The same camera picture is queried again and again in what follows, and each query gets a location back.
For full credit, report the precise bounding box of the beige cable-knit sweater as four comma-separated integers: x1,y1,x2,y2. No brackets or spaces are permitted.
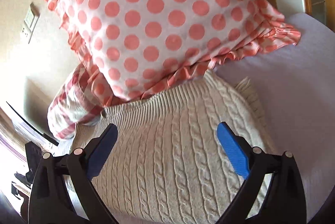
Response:
53,70,278,224

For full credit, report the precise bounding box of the red plaid pillow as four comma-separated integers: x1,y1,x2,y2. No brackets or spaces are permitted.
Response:
47,64,113,140

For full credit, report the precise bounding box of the lavender bed cover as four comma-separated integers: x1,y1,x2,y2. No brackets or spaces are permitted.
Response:
216,13,334,223

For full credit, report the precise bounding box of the pink polka dot pillow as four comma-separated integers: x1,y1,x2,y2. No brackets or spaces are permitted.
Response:
45,0,300,106

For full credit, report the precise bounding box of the wall power socket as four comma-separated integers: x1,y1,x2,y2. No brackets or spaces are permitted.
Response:
21,3,40,44

